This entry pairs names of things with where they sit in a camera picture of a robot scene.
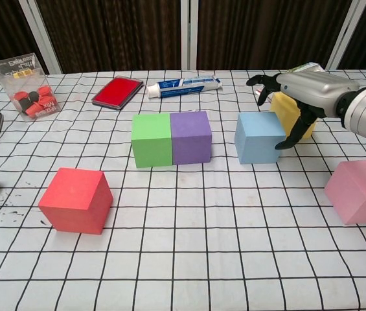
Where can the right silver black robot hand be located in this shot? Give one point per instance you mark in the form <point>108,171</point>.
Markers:
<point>315,90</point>

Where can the light blue foam cube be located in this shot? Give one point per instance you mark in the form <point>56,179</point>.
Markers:
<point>257,139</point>

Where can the pink foam cube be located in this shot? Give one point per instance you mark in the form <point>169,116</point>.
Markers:
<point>361,191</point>

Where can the green foam cube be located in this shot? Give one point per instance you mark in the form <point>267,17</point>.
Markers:
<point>152,142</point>

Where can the red foam cube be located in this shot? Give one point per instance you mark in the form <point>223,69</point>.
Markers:
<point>72,201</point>

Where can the yellow foam cube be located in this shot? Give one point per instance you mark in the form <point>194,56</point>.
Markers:
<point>288,113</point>

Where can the purple foam cube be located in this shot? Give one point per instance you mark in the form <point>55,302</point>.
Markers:
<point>190,139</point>

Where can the crumpled snack bag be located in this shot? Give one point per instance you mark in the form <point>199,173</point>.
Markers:
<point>302,68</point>

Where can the blue white toothpaste tube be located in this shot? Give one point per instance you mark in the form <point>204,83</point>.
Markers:
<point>182,87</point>

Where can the red ink pad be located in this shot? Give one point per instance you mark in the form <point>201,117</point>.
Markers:
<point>116,92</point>

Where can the clear box with red caps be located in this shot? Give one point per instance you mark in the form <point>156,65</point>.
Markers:
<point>27,87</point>

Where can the white partition frame post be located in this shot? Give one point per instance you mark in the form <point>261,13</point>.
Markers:
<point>40,35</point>
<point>189,32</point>
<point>348,32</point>

